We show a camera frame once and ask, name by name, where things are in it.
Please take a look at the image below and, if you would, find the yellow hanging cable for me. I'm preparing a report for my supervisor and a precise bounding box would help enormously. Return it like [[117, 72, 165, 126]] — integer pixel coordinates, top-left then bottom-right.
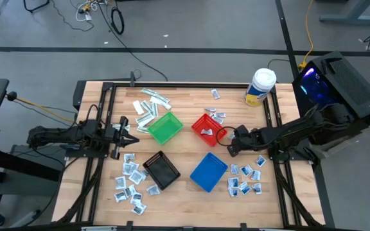
[[301, 0, 315, 70]]

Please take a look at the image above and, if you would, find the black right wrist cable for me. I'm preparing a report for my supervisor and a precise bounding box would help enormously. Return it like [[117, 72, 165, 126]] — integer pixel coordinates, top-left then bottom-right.
[[215, 126, 238, 148]]

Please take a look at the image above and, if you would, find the black plastic basket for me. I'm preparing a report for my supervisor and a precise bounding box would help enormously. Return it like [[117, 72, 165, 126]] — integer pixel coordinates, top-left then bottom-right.
[[142, 150, 182, 191]]

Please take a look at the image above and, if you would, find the short black floor cable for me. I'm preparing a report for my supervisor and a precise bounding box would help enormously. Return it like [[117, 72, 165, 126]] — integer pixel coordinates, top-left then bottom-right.
[[266, 58, 291, 70]]

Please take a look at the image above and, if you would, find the green plastic basket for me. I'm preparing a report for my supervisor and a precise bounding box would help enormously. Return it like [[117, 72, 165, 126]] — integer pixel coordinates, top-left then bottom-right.
[[147, 111, 184, 146]]

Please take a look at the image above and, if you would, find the black coiled cable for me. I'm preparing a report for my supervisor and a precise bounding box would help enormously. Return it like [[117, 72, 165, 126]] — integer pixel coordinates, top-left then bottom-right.
[[110, 6, 126, 36]]

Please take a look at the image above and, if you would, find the yellow cable black knob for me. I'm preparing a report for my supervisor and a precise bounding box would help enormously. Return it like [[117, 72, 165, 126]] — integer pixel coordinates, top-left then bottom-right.
[[6, 90, 78, 124]]

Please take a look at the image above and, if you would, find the black power box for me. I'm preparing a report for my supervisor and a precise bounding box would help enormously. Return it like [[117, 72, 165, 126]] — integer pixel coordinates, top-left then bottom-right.
[[72, 80, 87, 112]]

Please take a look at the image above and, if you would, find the white cable bundle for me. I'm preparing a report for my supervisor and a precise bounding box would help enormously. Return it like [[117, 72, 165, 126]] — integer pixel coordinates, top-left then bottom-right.
[[75, 1, 94, 23]]

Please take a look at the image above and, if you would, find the black computer tower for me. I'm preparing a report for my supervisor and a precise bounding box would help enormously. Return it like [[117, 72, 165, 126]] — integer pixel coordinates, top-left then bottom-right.
[[292, 50, 370, 147]]

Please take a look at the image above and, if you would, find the black aluminium rig frame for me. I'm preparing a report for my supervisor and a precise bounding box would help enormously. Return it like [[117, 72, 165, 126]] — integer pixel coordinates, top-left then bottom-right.
[[51, 80, 327, 231]]

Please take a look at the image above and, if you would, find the black stand base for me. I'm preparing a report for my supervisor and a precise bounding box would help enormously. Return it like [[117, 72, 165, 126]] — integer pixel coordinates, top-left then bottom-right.
[[22, 0, 51, 14]]

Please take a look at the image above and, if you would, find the red plastic basket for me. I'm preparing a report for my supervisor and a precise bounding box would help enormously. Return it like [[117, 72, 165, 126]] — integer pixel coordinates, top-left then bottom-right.
[[191, 113, 228, 148]]

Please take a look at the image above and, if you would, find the thin black floor cable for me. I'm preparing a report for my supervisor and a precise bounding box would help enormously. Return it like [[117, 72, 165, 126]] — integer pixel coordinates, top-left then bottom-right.
[[51, 0, 95, 33]]

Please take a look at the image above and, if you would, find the white container with blue band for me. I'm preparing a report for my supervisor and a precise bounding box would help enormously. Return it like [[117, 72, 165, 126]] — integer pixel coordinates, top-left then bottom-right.
[[244, 67, 278, 108]]

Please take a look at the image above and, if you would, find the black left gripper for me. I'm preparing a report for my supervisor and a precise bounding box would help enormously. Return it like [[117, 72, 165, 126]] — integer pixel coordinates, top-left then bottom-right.
[[105, 115, 140, 160]]

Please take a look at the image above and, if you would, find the grey table leg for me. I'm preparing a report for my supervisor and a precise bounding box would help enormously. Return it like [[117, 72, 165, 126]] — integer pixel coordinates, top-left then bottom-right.
[[319, 0, 370, 26]]

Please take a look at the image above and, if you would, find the long black floor cable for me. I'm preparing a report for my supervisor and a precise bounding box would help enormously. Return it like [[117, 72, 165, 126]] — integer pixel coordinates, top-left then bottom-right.
[[96, 0, 170, 83]]

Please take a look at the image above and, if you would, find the blue plastic basket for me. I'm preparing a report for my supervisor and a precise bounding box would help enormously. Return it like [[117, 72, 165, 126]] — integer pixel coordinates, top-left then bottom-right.
[[189, 151, 229, 193]]

